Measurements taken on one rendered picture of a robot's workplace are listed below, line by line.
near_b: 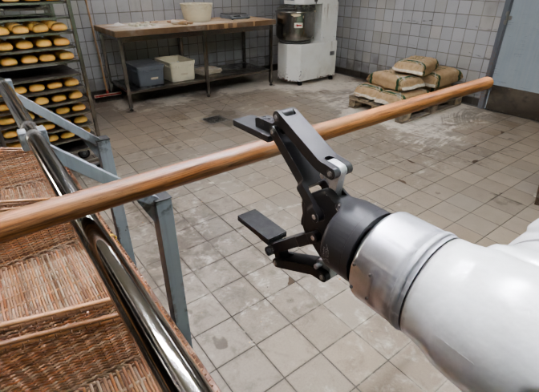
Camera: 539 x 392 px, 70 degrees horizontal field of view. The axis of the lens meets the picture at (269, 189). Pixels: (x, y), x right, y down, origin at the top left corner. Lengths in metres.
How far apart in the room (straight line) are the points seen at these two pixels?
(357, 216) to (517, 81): 4.99
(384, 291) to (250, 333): 1.57
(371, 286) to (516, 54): 5.02
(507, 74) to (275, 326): 4.23
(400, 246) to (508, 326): 0.09
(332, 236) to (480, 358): 0.14
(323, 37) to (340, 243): 5.83
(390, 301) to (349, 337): 1.57
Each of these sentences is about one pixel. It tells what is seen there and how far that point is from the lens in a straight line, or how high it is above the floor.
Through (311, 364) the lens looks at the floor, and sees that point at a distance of 1.77.
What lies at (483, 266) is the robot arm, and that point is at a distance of 0.30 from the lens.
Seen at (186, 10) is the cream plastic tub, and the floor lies 1.04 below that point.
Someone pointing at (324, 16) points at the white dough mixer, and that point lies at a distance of 6.09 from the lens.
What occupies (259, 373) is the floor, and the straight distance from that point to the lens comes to 1.74.
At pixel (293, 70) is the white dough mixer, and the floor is 0.21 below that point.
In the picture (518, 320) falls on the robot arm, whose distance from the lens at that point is 0.28.
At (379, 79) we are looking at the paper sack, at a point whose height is 0.37.
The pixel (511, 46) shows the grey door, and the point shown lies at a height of 0.74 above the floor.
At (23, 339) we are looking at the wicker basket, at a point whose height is 0.80.
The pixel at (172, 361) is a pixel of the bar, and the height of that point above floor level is 1.17.
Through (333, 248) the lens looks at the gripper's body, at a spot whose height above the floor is 1.21.
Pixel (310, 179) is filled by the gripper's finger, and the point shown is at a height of 1.24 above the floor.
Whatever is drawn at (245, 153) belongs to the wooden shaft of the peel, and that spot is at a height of 1.20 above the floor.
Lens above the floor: 1.42
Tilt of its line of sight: 29 degrees down
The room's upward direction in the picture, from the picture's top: straight up
